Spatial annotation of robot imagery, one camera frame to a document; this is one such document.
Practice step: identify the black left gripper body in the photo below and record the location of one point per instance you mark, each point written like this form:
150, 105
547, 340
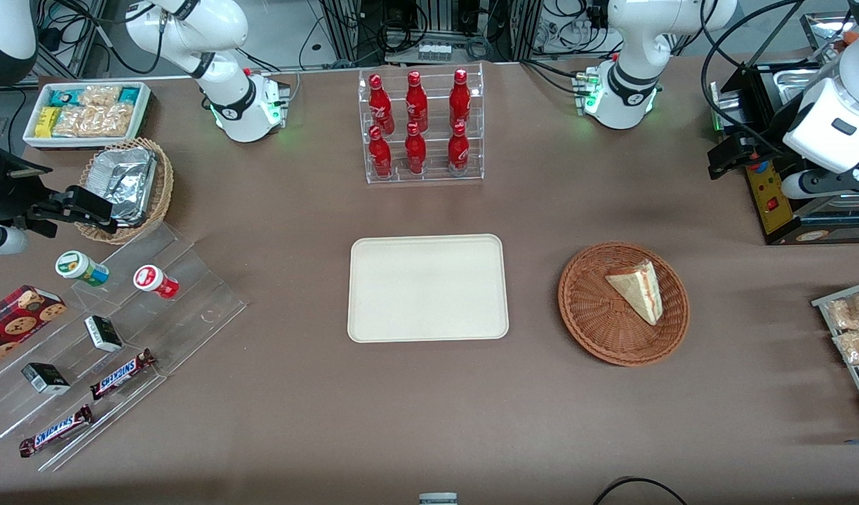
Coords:
772, 138

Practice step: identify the triangular sandwich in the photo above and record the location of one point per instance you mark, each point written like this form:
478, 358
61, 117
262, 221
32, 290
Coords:
640, 287

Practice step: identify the Snickers chocolate bar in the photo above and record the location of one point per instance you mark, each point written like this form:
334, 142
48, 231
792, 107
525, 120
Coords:
56, 431
121, 375

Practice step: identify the white rectangular snack bin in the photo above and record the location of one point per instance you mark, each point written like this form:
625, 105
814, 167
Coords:
29, 137

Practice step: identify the round brown wicker basket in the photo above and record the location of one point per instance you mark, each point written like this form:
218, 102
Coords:
598, 330

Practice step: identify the clear bag of crackers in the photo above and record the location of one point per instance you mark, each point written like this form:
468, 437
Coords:
100, 96
92, 120

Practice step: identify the small grey device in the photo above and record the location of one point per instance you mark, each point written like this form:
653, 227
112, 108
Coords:
438, 499

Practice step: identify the red cola bottle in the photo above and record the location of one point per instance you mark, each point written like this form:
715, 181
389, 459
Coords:
416, 98
380, 154
380, 102
458, 149
460, 95
415, 151

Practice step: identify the yellow snack pack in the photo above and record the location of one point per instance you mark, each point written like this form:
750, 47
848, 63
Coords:
47, 121

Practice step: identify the red lid white cup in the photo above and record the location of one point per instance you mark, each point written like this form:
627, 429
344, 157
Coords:
154, 280

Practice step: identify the teal snack pack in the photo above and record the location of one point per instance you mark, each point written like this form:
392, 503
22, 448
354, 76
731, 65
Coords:
129, 95
64, 97

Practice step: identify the clear acrylic bottle rack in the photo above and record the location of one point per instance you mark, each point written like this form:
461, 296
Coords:
433, 175

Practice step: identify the cream plastic tray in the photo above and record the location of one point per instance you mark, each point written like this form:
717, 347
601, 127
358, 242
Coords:
427, 287

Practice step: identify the green lid white cup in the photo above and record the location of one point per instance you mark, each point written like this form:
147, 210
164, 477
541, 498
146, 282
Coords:
78, 266

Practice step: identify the clear acrylic stepped display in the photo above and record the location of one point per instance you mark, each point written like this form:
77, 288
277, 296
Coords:
191, 308

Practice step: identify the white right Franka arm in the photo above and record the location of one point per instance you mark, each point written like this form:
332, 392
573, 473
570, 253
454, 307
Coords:
219, 31

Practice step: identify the wrapped bread pack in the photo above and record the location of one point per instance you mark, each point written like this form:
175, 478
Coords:
857, 347
850, 312

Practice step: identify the steel food pan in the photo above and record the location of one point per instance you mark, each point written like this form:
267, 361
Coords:
794, 76

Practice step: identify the aluminium foil container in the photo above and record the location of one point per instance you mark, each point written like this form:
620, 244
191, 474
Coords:
124, 179

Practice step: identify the light wicker basket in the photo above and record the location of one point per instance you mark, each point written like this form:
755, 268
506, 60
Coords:
164, 189

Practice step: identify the red cookie box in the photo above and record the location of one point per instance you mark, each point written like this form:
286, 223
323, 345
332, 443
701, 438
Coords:
15, 322

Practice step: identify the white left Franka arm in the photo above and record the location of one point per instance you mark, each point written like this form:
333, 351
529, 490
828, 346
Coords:
633, 49

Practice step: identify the white power strip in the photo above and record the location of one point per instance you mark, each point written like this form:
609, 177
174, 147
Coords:
434, 51

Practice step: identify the black food warmer cabinet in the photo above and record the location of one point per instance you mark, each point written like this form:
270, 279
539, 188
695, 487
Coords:
770, 203

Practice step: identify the small black carton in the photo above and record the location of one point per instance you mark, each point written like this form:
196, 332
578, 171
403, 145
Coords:
45, 378
103, 334

